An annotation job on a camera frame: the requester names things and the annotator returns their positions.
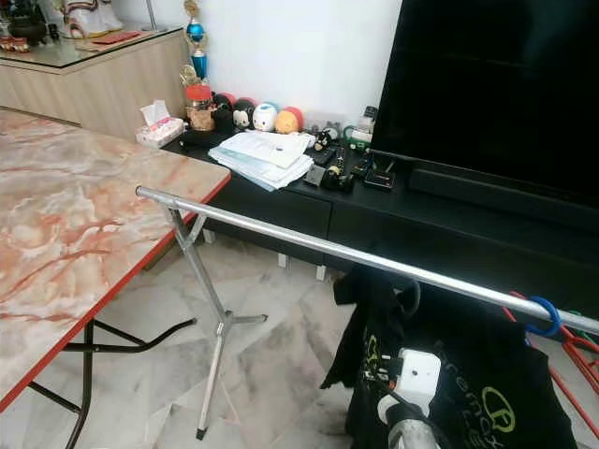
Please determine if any blue plastic hanger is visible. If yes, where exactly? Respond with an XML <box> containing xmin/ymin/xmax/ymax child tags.
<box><xmin>521</xmin><ymin>296</ymin><xmax>564</xmax><ymax>340</ymax></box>

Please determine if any stack of white papers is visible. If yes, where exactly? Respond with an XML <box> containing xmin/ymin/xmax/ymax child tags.
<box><xmin>208</xmin><ymin>129</ymin><xmax>314</xmax><ymax>193</ymax></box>

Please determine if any black soundbar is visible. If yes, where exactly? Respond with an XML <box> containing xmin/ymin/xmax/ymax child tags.
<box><xmin>410</xmin><ymin>167</ymin><xmax>599</xmax><ymax>235</ymax></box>

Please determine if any small black digital clock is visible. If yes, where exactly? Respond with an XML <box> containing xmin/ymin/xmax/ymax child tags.
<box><xmin>363</xmin><ymin>159</ymin><xmax>397</xmax><ymax>191</ymax></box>

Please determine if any red envelope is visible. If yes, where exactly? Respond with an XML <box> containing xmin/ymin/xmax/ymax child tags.
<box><xmin>91</xmin><ymin>31</ymin><xmax>143</xmax><ymax>46</ymax></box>

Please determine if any black TV console cabinet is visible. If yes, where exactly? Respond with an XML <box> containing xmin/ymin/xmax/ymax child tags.
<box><xmin>164</xmin><ymin>131</ymin><xmax>599</xmax><ymax>314</ymax></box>

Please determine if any silver metal clothes rack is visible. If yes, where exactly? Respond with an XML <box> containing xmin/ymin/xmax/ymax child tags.
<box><xmin>136</xmin><ymin>185</ymin><xmax>599</xmax><ymax>442</ymax></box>

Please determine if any light wooden sideboard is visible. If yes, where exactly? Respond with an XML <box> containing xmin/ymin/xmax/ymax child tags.
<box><xmin>0</xmin><ymin>26</ymin><xmax>188</xmax><ymax>141</ymax></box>

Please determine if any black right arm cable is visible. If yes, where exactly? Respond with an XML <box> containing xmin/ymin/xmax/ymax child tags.
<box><xmin>379</xmin><ymin>379</ymin><xmax>441</xmax><ymax>436</ymax></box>

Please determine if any dark bronze incense burner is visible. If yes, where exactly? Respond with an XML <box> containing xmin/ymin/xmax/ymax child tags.
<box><xmin>7</xmin><ymin>0</ymin><xmax>57</xmax><ymax>48</ymax></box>

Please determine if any red black plush toy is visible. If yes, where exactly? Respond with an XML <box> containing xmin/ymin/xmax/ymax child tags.
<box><xmin>211</xmin><ymin>92</ymin><xmax>235</xmax><ymax>130</ymax></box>

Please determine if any black flat television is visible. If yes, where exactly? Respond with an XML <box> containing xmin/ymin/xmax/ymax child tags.
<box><xmin>368</xmin><ymin>0</ymin><xmax>599</xmax><ymax>211</ymax></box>

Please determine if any white pink tissue box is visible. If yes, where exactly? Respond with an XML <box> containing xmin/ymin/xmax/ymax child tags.
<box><xmin>136</xmin><ymin>99</ymin><xmax>186</xmax><ymax>149</ymax></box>

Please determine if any white gold porcelain statue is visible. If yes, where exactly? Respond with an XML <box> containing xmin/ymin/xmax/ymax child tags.
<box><xmin>61</xmin><ymin>0</ymin><xmax>125</xmax><ymax>38</ymax></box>

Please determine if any black T-shirt green logo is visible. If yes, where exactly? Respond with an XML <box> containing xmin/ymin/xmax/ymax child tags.
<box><xmin>321</xmin><ymin>265</ymin><xmax>581</xmax><ymax>449</ymax></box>

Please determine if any white round plush toy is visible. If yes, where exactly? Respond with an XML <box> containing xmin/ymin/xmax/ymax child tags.
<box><xmin>251</xmin><ymin>101</ymin><xmax>279</xmax><ymax>133</ymax></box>

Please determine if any blue gold trophy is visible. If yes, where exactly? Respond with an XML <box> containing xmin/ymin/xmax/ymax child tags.
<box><xmin>183</xmin><ymin>0</ymin><xmax>212</xmax><ymax>85</ymax></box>

